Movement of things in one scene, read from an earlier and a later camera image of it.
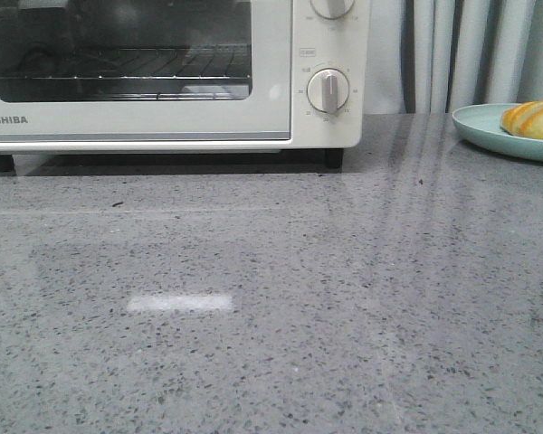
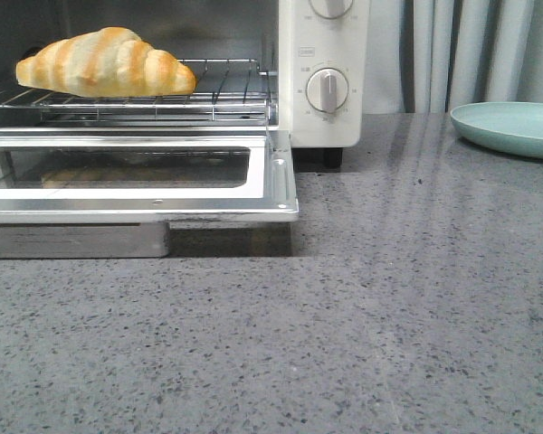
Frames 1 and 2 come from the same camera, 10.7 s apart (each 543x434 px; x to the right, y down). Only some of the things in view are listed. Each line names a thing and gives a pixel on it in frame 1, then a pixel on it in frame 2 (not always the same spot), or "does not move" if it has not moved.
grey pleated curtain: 435,56 does not move
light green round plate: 481,123 does not move
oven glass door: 137,70 to 66,193
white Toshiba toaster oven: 173,75 does not move
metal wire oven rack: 228,61 to 226,90
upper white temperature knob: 331,9 does not move
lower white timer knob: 328,90 does not move
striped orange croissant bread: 538,119 to 106,62
